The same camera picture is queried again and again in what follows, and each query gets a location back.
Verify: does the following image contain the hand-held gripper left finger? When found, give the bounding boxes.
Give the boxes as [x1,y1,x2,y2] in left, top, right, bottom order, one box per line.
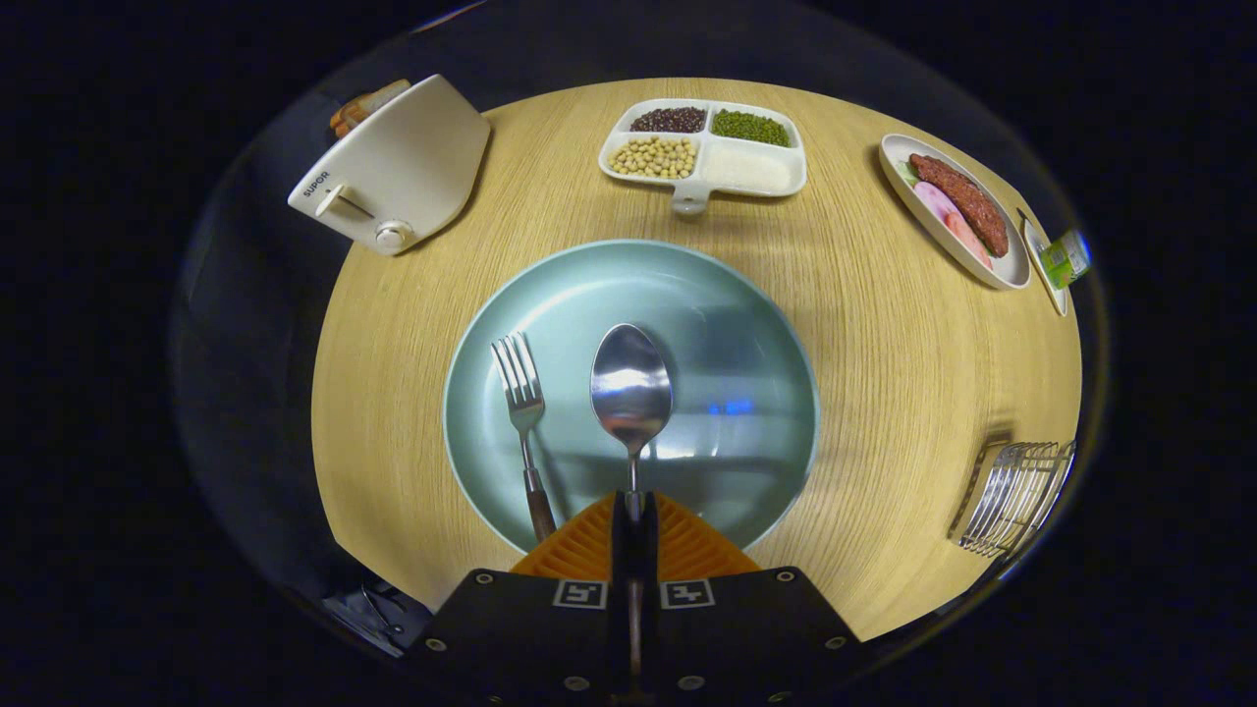
[405,491,634,707]

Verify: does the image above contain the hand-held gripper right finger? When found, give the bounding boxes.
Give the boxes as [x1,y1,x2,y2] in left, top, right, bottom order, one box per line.
[638,491,870,707]

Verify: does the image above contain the spoon with wooden handle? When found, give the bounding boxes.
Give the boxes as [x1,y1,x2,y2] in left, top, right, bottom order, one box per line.
[589,322,675,683]

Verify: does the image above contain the fork with wooden handle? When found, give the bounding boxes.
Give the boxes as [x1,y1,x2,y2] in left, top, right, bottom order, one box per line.
[491,332,558,544]

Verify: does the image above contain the mint green round plate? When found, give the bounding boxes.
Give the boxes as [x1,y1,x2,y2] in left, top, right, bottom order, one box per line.
[443,239,821,557]

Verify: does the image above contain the white divided tray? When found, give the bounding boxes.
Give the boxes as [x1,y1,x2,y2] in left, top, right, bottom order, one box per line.
[598,98,808,215]

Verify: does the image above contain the yellow soybeans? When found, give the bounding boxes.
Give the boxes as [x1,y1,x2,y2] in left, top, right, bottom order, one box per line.
[606,135,699,181]

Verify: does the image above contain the white rice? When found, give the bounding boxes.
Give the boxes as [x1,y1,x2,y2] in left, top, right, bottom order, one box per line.
[700,140,794,194]

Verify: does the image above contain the dark red beans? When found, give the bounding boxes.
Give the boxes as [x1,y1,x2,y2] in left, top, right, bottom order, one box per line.
[629,106,708,135]

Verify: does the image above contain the green mung beans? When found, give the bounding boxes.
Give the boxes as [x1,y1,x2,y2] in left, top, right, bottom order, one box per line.
[711,108,792,148]

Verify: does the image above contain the white toaster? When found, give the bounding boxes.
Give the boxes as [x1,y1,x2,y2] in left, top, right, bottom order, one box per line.
[287,74,492,257]

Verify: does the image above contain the pink ham slice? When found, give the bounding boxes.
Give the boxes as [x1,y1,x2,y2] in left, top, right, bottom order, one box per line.
[913,181,961,235]
[945,210,995,271]

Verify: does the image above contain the white oval plate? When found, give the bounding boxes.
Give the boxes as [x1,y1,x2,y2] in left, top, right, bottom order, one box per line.
[879,134,1032,292]

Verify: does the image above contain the brown meat steak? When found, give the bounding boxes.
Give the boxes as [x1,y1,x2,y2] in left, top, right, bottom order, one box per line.
[908,153,1011,259]

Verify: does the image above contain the small white coaster dish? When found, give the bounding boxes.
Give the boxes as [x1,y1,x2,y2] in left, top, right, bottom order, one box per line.
[1016,208,1069,317]

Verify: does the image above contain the metal wire cutlery basket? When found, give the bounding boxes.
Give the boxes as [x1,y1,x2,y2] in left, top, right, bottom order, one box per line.
[948,437,1078,561]

